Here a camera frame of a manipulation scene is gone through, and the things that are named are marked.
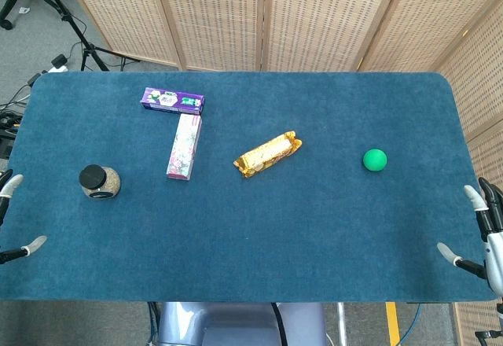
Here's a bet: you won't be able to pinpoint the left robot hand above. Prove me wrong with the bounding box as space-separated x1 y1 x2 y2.
0 171 48 265

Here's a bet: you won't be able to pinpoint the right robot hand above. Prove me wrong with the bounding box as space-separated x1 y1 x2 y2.
436 176 503 296

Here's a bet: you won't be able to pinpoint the green ball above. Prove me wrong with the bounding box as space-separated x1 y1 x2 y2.
362 148 388 174

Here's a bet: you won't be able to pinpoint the glass jar black lid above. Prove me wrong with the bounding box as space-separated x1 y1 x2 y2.
78 164 122 201

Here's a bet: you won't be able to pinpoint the white power adapter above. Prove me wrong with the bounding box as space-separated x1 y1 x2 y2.
50 54 69 73

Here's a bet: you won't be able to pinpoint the black tripod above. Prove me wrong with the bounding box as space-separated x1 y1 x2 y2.
23 0 141 72

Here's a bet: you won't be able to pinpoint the metal table leg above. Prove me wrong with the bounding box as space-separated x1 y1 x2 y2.
336 302 349 346

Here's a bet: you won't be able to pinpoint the pink floral box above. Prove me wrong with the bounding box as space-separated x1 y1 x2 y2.
166 113 203 182

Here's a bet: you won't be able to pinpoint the purple toothpaste box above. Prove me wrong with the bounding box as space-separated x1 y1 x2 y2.
140 86 206 116

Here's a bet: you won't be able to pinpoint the gold wrapped snack pack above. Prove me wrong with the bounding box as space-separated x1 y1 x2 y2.
233 131 303 180

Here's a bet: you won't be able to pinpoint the blue table mat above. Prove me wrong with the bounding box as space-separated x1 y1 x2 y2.
0 71 498 304

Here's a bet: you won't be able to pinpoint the grey-blue robot torso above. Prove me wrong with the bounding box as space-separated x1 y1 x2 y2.
156 301 328 346

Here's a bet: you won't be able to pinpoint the wicker folding screen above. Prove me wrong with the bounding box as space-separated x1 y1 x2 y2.
58 0 503 346

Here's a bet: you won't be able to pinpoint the floor cable bundle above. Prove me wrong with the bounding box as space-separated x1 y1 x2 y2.
0 71 42 158

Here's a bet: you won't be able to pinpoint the blue floor cable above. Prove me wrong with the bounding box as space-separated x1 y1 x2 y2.
399 302 424 346

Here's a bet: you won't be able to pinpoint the black torso cable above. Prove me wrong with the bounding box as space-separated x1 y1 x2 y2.
270 302 292 346

